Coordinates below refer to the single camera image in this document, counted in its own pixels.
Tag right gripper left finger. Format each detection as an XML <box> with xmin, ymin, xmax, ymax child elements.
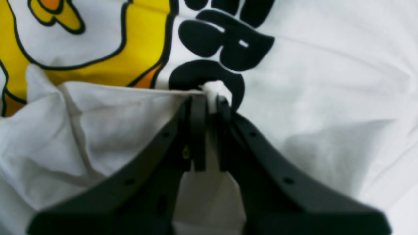
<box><xmin>27</xmin><ymin>95</ymin><xmax>208</xmax><ymax>235</ymax></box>

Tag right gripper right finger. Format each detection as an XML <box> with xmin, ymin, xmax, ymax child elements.
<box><xmin>215</xmin><ymin>96</ymin><xmax>392</xmax><ymax>235</ymax></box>

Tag white printed t-shirt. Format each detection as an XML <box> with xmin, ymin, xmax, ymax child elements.
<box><xmin>1</xmin><ymin>0</ymin><xmax>417</xmax><ymax>235</ymax></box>

